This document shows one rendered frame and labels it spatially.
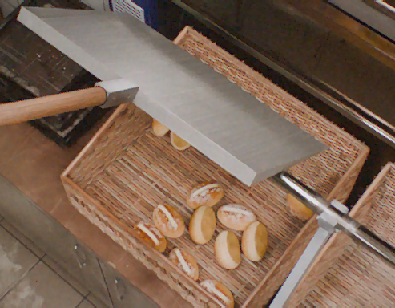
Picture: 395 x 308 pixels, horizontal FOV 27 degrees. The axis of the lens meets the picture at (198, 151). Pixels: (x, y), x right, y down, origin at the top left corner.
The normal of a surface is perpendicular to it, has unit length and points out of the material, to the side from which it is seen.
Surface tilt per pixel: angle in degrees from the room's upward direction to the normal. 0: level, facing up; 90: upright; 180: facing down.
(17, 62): 0
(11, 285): 0
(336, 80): 70
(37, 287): 0
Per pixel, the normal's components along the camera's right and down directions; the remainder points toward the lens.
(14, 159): -0.02, -0.50
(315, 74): -0.62, 0.45
